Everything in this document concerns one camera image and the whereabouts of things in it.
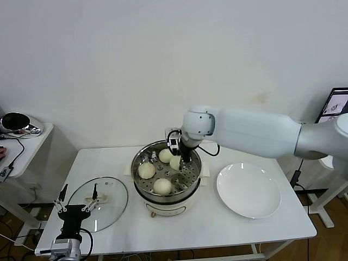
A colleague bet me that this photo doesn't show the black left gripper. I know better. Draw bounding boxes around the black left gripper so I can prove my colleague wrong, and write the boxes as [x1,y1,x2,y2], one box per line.
[53,183,100,237]

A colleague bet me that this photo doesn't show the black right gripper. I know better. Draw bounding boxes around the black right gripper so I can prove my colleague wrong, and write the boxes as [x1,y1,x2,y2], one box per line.
[179,144,192,172]

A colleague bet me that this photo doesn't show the white steamed baozi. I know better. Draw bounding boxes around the white steamed baozi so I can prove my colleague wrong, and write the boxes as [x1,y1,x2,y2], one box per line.
[159,148,173,164]
[153,178,173,195]
[169,156,182,171]
[138,162,156,180]

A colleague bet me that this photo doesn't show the glass lid cream handle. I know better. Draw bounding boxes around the glass lid cream handle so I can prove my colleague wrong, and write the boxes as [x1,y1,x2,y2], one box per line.
[66,176,129,233]

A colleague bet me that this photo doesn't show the perforated steel steamer basket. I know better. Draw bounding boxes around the perforated steel steamer basket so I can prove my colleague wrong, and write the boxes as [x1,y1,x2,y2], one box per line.
[132,140,203,201]

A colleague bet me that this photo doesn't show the cream electric cooker pot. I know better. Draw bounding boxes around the cream electric cooker pot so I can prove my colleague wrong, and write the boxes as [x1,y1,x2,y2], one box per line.
[123,161,212,218]

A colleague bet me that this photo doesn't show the white round plate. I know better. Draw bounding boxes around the white round plate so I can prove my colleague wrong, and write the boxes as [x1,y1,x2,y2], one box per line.
[216,162,282,220]

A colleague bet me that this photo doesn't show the white side table black feet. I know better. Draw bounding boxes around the white side table black feet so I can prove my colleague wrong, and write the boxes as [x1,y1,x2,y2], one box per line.
[0,122,55,245]

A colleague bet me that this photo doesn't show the small black logo device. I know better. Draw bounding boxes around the small black logo device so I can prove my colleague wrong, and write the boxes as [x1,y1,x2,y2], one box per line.
[0,165,14,183]

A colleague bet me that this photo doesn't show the shiny chrome helmet device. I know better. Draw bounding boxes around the shiny chrome helmet device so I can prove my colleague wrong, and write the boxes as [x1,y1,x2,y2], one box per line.
[1,112,45,139]

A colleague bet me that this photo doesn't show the white side table white legs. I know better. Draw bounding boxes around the white side table white legs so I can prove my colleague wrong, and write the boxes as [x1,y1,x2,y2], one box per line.
[295,154,348,229]

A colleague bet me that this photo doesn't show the grey open laptop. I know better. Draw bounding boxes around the grey open laptop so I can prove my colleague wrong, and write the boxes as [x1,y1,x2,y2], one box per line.
[315,87,348,125]

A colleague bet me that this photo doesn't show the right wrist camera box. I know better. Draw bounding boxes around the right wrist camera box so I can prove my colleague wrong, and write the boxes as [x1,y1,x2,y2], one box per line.
[165,128,183,157]

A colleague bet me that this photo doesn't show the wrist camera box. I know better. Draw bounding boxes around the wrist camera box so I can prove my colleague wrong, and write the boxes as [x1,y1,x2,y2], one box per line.
[165,128,183,157]
[51,238,72,255]

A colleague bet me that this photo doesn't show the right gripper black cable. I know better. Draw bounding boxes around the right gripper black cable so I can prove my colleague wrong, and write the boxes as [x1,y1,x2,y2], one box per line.
[198,142,220,157]

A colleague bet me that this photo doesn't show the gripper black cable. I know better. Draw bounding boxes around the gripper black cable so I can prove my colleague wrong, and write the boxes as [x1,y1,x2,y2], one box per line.
[198,142,220,157]
[80,228,95,258]

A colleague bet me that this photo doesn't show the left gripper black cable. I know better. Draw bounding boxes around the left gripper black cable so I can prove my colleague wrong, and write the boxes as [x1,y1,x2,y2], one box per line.
[80,228,95,258]

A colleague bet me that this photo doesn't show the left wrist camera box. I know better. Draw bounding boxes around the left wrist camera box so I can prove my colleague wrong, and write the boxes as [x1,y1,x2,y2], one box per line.
[51,238,72,255]

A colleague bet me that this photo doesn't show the thin black desk cable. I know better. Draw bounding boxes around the thin black desk cable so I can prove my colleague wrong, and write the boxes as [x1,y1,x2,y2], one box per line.
[0,135,27,167]

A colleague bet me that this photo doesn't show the black cable with adapter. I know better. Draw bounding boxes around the black cable with adapter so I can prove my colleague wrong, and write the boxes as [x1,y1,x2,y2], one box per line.
[290,159,313,207]

